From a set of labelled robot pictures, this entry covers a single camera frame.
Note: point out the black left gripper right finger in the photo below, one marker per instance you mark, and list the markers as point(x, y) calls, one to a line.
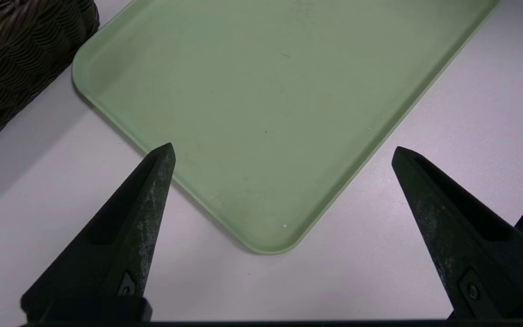
point(466, 240)

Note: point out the dark brown wicker basket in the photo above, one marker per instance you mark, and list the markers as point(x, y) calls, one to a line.
point(16, 54)

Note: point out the light green plastic tray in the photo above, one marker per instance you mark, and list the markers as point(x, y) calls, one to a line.
point(279, 113)

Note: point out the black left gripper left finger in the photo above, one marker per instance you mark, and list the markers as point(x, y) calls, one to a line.
point(116, 240)

